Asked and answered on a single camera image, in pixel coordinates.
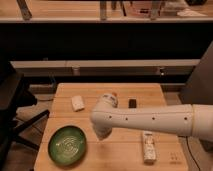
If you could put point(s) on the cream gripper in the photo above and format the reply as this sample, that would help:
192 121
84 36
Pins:
101 136

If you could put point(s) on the green ceramic bowl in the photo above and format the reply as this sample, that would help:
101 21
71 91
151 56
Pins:
67 145

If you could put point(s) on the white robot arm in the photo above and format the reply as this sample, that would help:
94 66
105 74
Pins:
184 120

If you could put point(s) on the white sponge block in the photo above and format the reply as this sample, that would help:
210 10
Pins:
77 103

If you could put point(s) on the black remote control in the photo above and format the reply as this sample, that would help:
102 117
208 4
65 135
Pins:
132 103

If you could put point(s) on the white lotion bottle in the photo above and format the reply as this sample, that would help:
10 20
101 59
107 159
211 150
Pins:
149 152

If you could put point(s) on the long wooden bench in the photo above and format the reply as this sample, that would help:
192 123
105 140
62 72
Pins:
106 67

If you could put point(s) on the black office chair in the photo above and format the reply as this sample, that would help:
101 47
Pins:
14 94

